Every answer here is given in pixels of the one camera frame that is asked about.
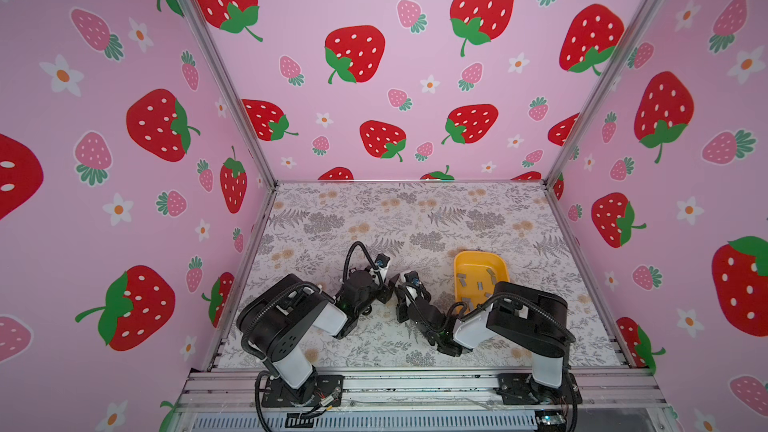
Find yellow plastic tray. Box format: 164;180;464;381
454;251;509;312

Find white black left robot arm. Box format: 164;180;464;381
236;241;399;416

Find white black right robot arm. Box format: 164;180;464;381
395;279;578;407

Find grey staple strips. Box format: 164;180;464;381
455;268;498;307

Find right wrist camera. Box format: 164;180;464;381
404;271;432;303

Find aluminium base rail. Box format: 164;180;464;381
169;367;683;431

